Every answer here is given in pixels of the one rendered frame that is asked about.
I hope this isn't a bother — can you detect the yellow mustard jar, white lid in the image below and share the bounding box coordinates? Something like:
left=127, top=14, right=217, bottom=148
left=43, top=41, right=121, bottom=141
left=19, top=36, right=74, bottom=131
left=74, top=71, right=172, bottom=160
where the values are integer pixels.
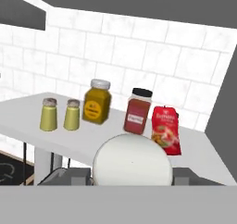
left=81, top=78, right=112, bottom=125

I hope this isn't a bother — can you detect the grey side panel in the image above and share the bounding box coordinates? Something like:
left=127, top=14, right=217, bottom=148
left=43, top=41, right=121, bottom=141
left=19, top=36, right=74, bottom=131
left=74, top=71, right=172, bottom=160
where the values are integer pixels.
left=204, top=44, right=237, bottom=183

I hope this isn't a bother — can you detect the yellow-green shaker with grey top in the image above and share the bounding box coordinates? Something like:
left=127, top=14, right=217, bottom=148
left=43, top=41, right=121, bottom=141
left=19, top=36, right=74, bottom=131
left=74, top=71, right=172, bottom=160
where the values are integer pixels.
left=63, top=98, right=81, bottom=131
left=39, top=97, right=58, bottom=132

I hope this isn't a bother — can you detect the dark grey wall cabinet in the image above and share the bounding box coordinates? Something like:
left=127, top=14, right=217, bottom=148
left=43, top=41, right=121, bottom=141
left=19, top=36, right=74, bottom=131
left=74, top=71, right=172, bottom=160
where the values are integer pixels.
left=0, top=0, right=47, bottom=31

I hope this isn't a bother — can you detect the black board with wooden frame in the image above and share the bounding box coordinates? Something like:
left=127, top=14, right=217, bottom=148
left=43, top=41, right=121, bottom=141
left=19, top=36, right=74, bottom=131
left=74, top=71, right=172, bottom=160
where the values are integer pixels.
left=0, top=150, right=35, bottom=187

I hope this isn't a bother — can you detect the red spice bottle, black cap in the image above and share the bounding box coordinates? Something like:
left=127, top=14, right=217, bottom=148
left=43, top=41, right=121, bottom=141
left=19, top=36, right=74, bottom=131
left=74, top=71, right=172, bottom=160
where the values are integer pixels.
left=122, top=87, right=154, bottom=136

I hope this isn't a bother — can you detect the red snack bag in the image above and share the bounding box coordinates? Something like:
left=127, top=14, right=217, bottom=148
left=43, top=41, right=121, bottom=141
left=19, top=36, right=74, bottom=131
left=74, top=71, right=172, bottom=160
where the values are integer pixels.
left=150, top=105, right=182, bottom=156

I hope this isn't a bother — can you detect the white round dome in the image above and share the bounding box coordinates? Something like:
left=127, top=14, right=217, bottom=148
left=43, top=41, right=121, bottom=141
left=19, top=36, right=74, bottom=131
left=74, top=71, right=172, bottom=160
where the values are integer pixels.
left=92, top=132, right=174, bottom=187

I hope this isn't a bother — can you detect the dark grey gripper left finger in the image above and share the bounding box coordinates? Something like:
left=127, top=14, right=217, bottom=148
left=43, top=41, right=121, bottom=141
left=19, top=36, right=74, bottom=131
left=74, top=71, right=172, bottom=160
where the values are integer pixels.
left=37, top=167, right=94, bottom=187

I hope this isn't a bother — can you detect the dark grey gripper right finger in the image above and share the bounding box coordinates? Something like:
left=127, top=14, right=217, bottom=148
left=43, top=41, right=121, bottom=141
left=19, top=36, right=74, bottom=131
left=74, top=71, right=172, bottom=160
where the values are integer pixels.
left=170, top=167, right=226, bottom=187

